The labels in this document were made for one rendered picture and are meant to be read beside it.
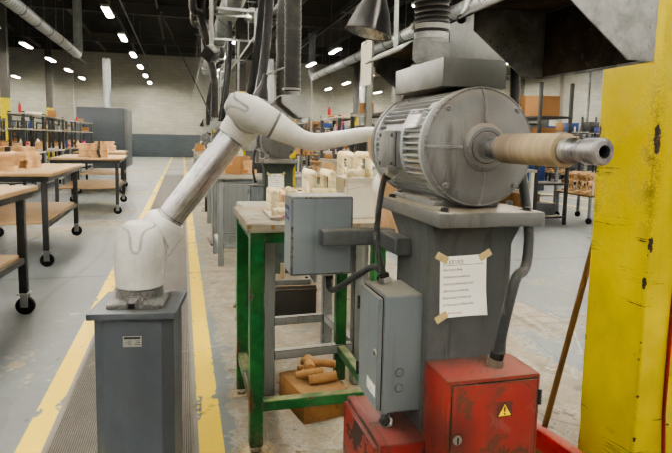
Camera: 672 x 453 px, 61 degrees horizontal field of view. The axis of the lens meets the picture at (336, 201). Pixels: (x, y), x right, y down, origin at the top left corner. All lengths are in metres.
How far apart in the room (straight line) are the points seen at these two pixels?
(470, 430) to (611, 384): 1.17
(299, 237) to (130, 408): 0.93
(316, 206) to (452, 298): 0.40
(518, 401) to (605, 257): 1.11
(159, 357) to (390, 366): 0.92
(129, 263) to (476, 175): 1.19
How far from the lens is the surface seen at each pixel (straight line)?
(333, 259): 1.45
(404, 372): 1.32
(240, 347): 2.91
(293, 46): 3.91
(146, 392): 2.05
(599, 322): 2.36
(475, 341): 1.34
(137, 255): 1.97
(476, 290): 1.30
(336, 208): 1.43
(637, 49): 1.08
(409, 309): 1.28
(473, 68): 1.29
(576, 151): 0.96
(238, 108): 1.98
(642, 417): 2.34
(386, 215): 1.71
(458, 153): 1.21
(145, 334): 1.98
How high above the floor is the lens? 1.26
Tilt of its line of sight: 6 degrees down
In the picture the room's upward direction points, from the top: 1 degrees clockwise
